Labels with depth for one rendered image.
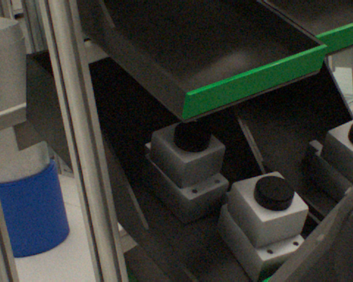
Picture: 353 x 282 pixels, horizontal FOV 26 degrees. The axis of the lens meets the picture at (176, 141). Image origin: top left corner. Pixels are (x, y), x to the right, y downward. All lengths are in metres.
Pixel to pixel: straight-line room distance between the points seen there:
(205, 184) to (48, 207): 0.86
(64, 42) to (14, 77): 0.84
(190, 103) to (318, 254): 0.32
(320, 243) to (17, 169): 1.26
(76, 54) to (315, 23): 0.21
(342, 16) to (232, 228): 0.21
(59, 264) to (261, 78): 0.95
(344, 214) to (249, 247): 0.42
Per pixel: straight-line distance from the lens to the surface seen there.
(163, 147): 0.61
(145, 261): 0.71
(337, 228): 0.17
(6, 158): 1.41
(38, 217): 1.45
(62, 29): 0.55
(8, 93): 1.38
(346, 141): 0.67
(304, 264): 0.18
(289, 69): 0.54
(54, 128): 0.67
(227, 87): 0.50
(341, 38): 0.62
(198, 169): 0.61
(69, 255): 1.44
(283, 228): 0.58
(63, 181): 1.80
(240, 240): 0.59
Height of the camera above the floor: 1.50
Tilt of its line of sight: 19 degrees down
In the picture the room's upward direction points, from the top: 9 degrees counter-clockwise
